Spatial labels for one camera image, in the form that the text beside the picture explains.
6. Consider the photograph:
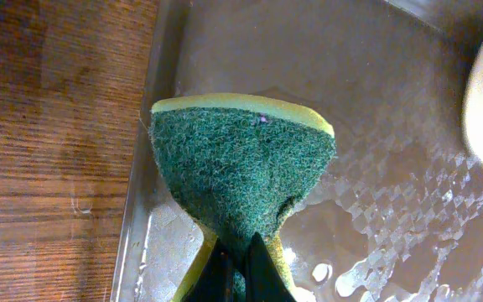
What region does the green and yellow sponge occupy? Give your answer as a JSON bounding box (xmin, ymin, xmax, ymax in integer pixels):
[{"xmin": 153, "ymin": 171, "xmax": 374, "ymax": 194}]
[{"xmin": 148, "ymin": 93, "xmax": 336, "ymax": 301}]

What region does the dark brown serving tray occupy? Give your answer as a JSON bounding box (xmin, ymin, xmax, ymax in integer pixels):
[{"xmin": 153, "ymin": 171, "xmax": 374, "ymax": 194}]
[{"xmin": 111, "ymin": 1, "xmax": 483, "ymax": 301}]

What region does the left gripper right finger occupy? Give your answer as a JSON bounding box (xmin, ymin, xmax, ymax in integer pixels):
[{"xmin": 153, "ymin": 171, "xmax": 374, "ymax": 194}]
[{"xmin": 243, "ymin": 232, "xmax": 295, "ymax": 302}]

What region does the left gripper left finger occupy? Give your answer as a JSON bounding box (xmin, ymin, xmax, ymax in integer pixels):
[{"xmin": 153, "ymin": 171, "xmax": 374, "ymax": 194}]
[{"xmin": 182, "ymin": 240, "xmax": 234, "ymax": 302}]

